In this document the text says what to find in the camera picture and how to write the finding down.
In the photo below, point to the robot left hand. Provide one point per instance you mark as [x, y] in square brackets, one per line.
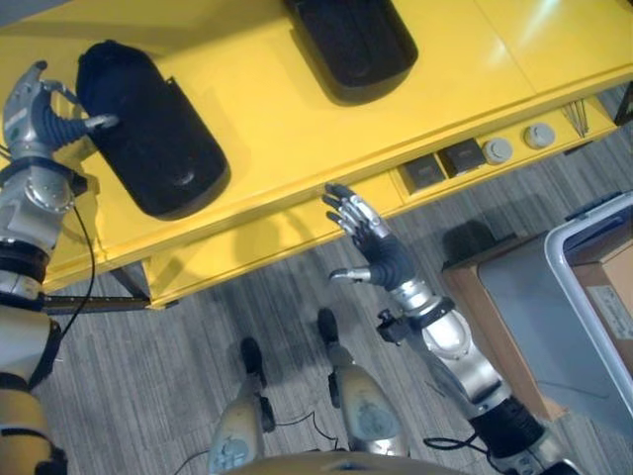
[24, 119]

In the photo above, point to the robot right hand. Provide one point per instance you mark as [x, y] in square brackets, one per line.
[383, 257]

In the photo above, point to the black sole-shaped part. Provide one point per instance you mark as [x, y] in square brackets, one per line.
[356, 49]
[153, 143]

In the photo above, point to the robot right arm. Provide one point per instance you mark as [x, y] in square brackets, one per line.
[462, 356]

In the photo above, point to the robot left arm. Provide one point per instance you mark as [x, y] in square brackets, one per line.
[29, 198]

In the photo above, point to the yellow metal shelf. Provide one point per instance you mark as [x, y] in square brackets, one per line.
[277, 148]

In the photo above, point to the grey plastic box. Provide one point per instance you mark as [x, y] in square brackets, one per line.
[569, 307]

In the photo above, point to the brown cardboard box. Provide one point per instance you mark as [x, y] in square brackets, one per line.
[610, 292]

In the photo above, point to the grey round knob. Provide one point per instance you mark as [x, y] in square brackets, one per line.
[539, 135]
[497, 150]

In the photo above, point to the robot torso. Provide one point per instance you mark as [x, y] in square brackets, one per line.
[346, 464]

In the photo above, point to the robot left leg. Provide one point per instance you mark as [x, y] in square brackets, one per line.
[240, 425]

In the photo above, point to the bundle of thin rods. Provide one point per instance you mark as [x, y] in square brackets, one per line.
[578, 119]

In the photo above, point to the black shelf rail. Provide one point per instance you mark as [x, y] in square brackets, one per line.
[94, 302]

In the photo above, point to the black shelf post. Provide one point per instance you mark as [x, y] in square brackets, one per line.
[624, 104]

